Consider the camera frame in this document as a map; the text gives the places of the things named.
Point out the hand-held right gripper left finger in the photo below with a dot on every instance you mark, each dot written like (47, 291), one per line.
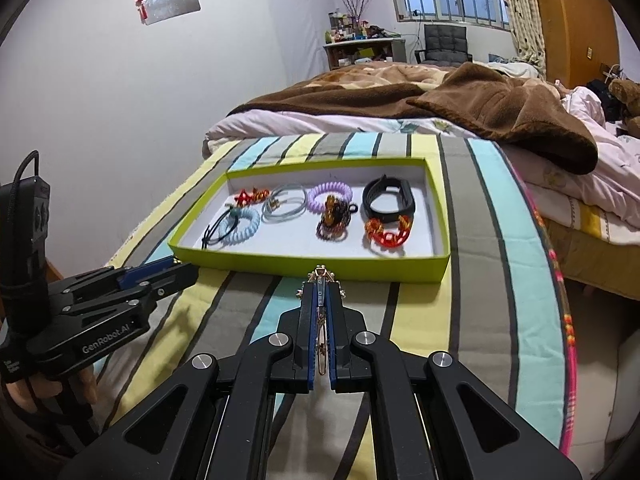
(312, 340)

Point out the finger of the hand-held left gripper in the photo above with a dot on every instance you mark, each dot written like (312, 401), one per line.
(175, 280)
(145, 270)

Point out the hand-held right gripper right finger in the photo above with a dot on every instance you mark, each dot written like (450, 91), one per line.
(334, 350)

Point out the green shallow cardboard box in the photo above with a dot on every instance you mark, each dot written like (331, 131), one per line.
(295, 249)

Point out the person's left hand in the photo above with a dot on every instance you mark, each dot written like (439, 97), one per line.
(45, 392)

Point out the striped bed sheet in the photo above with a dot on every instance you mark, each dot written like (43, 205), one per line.
(475, 310)

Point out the black fitness wristband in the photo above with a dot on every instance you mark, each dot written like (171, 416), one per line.
(372, 205)

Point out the pink plaid bed sheet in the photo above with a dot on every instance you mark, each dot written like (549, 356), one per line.
(570, 360)

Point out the red hanging ornament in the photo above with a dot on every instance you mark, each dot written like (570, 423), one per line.
(140, 5)

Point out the yellow mattress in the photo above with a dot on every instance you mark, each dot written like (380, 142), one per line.
(600, 265)

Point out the grey desk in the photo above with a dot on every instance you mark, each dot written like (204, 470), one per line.
(365, 52)

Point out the brown fleece blanket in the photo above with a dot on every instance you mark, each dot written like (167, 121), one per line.
(500, 100)

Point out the cluster of bottles on desk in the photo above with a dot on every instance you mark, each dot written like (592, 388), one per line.
(350, 30)

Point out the black padded chair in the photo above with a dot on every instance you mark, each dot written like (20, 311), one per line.
(445, 40)

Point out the barred window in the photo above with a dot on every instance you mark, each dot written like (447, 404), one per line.
(450, 2)

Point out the black clothing pile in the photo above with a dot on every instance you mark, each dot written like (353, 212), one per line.
(602, 97)

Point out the patterned curtain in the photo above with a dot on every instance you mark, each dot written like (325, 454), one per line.
(522, 15)

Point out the brown teddy bear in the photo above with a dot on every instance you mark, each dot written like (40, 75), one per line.
(627, 92)

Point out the wooden wardrobe panel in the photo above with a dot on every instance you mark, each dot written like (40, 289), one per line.
(570, 10)

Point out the wooden bed frame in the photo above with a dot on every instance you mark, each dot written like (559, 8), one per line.
(54, 267)

